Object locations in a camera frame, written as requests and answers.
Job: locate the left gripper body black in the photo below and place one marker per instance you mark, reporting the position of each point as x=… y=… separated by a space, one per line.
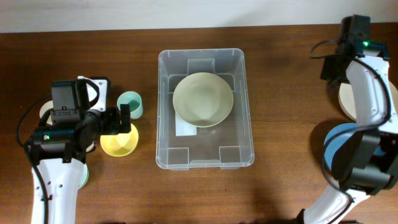
x=108 y=122

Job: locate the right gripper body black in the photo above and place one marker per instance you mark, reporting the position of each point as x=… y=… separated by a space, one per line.
x=332 y=70

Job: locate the mint green cup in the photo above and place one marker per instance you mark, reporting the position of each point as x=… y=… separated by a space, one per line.
x=134 y=100

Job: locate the cream plate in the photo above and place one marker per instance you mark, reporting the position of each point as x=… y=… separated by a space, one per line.
x=203 y=99
x=346 y=99

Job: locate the blue plate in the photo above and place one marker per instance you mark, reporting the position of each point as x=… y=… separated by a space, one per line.
x=339 y=135

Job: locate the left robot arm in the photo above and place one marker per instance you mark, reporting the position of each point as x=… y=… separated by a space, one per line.
x=57 y=148

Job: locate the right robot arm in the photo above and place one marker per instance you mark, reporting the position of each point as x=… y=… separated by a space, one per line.
x=348 y=185

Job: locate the yellow small bowl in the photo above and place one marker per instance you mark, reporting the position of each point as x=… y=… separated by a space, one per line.
x=121 y=144

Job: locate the white small bowl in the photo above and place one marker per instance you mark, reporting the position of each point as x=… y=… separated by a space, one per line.
x=91 y=147

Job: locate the mint green small bowl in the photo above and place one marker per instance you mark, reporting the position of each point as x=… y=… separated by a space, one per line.
x=85 y=177

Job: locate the cream cup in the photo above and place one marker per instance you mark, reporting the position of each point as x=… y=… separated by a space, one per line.
x=46 y=106

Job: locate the clear plastic storage bin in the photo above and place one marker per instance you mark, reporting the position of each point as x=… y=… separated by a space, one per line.
x=227 y=145

